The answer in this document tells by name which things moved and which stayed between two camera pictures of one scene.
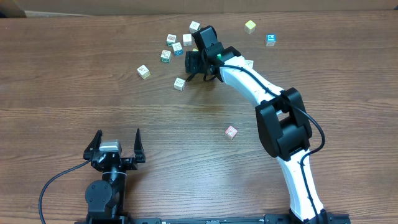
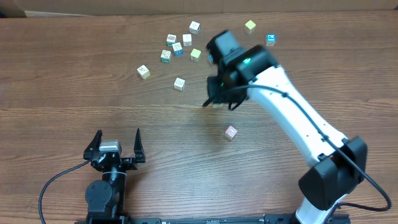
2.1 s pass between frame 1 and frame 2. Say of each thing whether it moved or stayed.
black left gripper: stayed
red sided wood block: stayed
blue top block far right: stayed
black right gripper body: moved
